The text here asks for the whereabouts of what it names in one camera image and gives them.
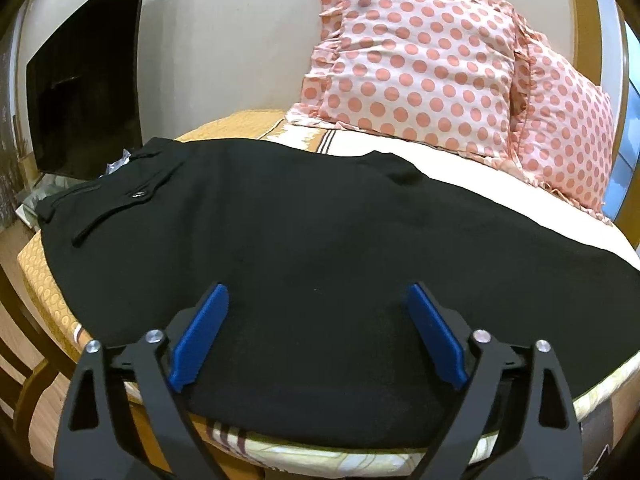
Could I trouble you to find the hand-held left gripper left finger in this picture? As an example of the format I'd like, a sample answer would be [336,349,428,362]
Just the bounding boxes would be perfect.
[53,282,231,480]

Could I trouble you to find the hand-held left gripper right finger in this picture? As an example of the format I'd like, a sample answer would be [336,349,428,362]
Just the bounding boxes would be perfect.
[405,282,584,480]

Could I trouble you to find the black pants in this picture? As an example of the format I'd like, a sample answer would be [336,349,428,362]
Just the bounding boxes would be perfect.
[35,136,640,449]

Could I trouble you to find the bed with patterned sheet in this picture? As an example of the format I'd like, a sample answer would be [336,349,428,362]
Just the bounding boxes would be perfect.
[17,108,640,480]

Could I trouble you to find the wooden chair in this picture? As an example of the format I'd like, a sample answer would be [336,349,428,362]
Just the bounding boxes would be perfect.
[0,260,68,471]

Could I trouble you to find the small pink polka dot pillow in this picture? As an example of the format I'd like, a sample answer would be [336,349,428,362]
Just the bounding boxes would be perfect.
[510,12,615,225]

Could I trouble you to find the large pink polka dot pillow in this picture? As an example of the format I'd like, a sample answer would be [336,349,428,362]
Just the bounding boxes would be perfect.
[285,0,532,167]

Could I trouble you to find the black television screen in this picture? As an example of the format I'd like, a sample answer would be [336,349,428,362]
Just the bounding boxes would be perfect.
[25,0,153,181]

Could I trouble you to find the wooden headboard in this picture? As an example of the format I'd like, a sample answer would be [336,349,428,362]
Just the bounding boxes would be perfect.
[562,0,630,226]

